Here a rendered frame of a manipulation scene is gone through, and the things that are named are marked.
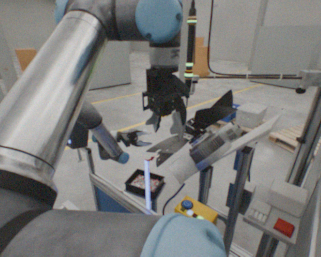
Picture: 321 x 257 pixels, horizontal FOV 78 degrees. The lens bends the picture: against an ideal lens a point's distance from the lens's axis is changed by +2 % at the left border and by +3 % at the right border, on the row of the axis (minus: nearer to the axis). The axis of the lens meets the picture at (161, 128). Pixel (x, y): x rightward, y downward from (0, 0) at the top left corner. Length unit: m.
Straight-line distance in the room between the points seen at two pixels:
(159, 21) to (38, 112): 0.22
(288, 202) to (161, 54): 1.07
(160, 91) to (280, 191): 0.98
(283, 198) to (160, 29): 1.13
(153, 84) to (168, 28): 0.17
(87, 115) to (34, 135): 0.74
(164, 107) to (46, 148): 0.34
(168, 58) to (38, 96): 0.31
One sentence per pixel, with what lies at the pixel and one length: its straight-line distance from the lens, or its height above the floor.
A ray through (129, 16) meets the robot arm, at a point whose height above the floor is 1.78.
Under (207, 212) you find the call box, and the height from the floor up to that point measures 1.07.
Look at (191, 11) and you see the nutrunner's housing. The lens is 1.07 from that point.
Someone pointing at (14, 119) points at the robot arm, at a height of 1.68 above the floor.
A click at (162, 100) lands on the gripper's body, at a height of 1.61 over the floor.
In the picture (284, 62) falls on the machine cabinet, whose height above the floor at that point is 0.84.
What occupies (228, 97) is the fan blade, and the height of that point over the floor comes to 1.37.
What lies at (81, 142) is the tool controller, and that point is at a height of 1.10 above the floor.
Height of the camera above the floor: 1.75
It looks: 26 degrees down
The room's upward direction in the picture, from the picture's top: straight up
